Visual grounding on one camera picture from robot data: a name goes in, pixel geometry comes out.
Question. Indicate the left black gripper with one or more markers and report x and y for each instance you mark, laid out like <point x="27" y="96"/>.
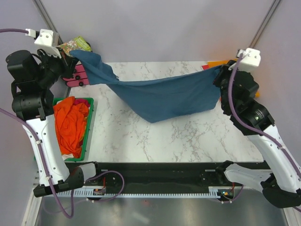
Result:
<point x="68" y="63"/>

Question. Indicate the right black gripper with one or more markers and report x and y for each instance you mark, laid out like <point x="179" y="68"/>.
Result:
<point x="225" y="70"/>

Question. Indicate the blue polo shirt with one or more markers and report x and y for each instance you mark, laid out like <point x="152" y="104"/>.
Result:
<point x="155" y="100"/>

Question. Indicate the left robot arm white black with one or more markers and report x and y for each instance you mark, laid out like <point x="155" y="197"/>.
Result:
<point x="34" y="75"/>

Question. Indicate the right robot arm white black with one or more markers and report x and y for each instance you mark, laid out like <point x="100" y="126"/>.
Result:
<point x="281" y="184"/>

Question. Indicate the black pink drawer organizer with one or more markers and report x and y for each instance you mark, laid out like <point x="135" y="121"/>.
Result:
<point x="78" y="78"/>

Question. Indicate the light green book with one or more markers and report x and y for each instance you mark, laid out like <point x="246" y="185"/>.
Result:
<point x="77" y="43"/>

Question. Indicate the orange plastic folder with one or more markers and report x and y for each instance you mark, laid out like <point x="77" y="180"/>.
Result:
<point x="224" y="62"/>

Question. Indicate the red plastic folder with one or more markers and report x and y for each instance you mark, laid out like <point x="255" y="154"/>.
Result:
<point x="205" y="67"/>

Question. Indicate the orange shirt in bin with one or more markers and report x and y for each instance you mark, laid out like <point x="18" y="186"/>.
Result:
<point x="71" y="116"/>

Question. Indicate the green plastic bin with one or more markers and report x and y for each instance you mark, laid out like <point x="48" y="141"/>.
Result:
<point x="88" y="131"/>

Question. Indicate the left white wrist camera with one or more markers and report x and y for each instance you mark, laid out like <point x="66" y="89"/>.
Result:
<point x="46" y="40"/>

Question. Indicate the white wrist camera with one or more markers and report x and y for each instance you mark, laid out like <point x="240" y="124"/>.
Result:
<point x="46" y="40"/>
<point x="250" y="60"/>

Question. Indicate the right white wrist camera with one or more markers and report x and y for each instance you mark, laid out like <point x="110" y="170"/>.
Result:
<point x="250" y="60"/>

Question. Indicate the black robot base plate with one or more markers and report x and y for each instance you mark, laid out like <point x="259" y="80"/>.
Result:
<point x="161" y="177"/>

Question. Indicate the grey slotted cable duct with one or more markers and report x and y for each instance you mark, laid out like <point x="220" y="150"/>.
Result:
<point x="89" y="192"/>

